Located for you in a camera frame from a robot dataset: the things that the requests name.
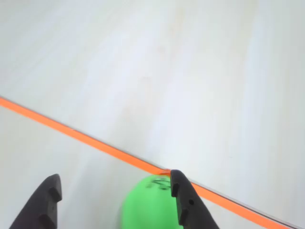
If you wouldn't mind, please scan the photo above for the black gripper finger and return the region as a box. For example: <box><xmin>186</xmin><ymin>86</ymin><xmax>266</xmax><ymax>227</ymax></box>
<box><xmin>169</xmin><ymin>169</ymin><xmax>220</xmax><ymax>229</ymax></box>
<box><xmin>9</xmin><ymin>173</ymin><xmax>63</xmax><ymax>229</ymax></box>

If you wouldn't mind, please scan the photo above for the orange tape border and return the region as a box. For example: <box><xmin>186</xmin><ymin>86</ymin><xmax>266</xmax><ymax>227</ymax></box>
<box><xmin>0</xmin><ymin>96</ymin><xmax>297</xmax><ymax>229</ymax></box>

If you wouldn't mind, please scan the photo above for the green rubber duck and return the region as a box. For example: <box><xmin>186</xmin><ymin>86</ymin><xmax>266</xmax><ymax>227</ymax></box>
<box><xmin>117</xmin><ymin>175</ymin><xmax>184</xmax><ymax>229</ymax></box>

